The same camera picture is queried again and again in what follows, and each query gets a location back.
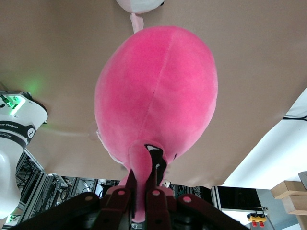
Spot yellow box with red buttons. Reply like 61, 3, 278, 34
247, 212, 267, 228

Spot black monitor screen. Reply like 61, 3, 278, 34
217, 185, 262, 211

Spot bright pink plush toy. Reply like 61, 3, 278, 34
94, 25, 219, 225

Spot brown cardboard boxes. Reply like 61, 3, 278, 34
270, 180, 307, 216

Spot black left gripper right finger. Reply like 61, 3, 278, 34
144, 167, 174, 230

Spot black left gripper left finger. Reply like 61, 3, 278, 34
95, 169, 138, 230

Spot pink and white plush dog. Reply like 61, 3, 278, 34
116, 0, 166, 34

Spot aluminium frame rack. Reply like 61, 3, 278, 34
9, 149, 216, 216

